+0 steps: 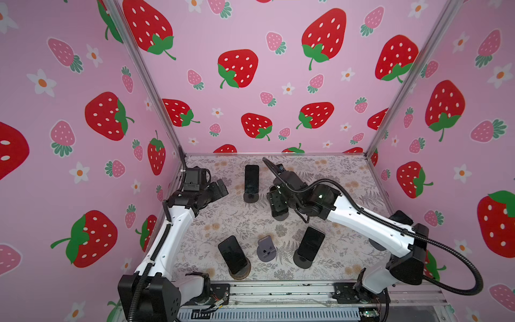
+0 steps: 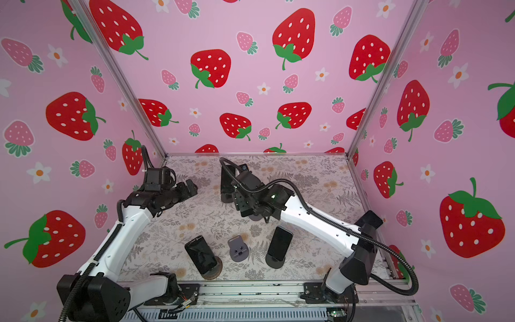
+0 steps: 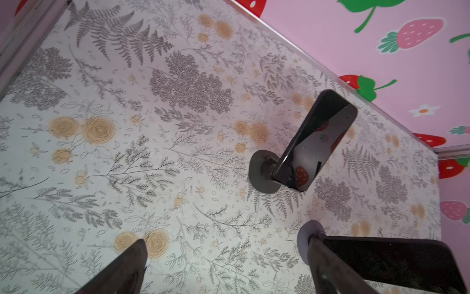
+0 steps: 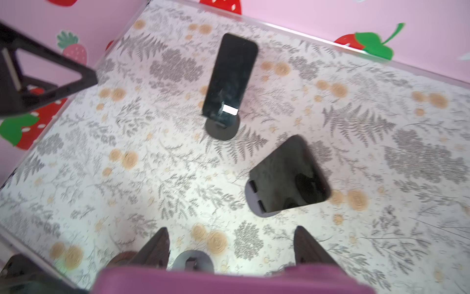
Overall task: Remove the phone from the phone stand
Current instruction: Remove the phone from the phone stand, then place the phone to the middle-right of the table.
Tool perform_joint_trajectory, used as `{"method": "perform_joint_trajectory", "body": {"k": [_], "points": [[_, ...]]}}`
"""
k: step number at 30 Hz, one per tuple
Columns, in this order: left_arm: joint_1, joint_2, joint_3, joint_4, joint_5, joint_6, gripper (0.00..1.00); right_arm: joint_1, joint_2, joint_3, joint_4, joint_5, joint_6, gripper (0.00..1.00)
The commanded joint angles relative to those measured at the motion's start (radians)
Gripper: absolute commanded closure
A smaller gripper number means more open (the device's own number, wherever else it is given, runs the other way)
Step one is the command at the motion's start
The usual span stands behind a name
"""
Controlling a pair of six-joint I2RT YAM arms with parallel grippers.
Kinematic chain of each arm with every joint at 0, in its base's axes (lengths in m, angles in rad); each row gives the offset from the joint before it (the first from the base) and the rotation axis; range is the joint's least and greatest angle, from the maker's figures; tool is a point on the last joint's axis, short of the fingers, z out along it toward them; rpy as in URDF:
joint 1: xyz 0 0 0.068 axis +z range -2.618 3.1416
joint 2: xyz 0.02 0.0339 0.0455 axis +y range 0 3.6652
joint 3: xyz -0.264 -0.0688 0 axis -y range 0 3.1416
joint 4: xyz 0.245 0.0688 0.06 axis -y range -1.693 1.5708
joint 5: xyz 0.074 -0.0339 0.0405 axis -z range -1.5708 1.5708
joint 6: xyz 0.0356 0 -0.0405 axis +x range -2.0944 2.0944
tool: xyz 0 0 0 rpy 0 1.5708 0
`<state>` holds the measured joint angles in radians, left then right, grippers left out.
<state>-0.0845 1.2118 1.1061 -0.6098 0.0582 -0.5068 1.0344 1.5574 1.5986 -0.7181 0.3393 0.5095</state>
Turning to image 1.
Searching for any black phone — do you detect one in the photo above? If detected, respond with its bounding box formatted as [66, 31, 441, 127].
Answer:
[297, 227, 325, 262]
[266, 187, 289, 213]
[218, 236, 248, 275]

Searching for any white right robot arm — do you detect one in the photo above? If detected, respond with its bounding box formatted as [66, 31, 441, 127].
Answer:
[272, 169, 429, 295]

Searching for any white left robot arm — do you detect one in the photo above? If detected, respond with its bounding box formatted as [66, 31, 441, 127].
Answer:
[117, 180, 228, 321]

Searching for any middle grey round stand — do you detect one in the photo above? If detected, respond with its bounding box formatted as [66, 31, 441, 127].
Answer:
[272, 210, 289, 221]

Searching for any back black round stand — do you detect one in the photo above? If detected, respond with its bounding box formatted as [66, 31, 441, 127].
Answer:
[244, 193, 259, 203]

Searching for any grey front middle stand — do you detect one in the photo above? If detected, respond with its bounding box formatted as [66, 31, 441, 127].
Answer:
[257, 236, 277, 262]

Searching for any dark front right stand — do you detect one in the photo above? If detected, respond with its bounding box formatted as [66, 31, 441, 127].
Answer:
[293, 250, 312, 270]

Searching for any wooden base grey stand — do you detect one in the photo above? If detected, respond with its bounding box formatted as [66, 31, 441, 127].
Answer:
[229, 262, 252, 280]

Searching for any far right grey stand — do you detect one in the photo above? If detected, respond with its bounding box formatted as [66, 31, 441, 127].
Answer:
[369, 239, 386, 252]

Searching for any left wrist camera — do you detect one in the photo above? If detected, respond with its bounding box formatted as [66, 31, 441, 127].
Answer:
[181, 166, 211, 192]

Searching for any right black corrugated cable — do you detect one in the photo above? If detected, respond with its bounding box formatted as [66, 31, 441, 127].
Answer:
[262, 157, 484, 297]

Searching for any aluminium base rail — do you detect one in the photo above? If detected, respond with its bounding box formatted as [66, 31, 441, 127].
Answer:
[116, 279, 447, 322]

